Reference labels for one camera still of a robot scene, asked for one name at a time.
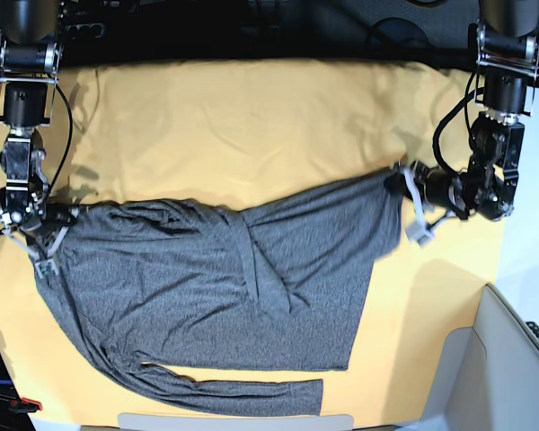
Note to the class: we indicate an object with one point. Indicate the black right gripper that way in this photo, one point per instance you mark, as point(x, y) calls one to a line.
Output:
point(24, 210)

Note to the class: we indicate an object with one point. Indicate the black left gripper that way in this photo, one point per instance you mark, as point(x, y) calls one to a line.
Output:
point(439, 188)

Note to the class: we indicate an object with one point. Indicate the grey long-sleeve T-shirt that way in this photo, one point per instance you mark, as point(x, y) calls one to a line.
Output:
point(143, 287)

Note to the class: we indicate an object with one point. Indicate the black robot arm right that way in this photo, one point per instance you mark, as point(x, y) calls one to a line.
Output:
point(30, 53)

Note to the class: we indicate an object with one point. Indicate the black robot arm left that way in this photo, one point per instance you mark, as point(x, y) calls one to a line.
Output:
point(506, 48)

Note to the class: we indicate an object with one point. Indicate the black round chair base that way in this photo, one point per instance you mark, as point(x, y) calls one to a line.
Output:
point(396, 32)

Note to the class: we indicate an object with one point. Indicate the yellow table cloth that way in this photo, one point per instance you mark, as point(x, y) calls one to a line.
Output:
point(240, 134)

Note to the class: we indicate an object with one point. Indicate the red black clamp left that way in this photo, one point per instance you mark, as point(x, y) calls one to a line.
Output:
point(24, 406)

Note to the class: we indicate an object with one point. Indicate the black power strip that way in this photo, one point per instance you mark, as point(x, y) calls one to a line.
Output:
point(85, 31)

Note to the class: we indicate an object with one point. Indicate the grey tray edge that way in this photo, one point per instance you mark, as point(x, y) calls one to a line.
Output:
point(130, 421)

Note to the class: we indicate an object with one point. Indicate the white plastic bin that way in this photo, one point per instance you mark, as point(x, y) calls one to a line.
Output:
point(487, 377)

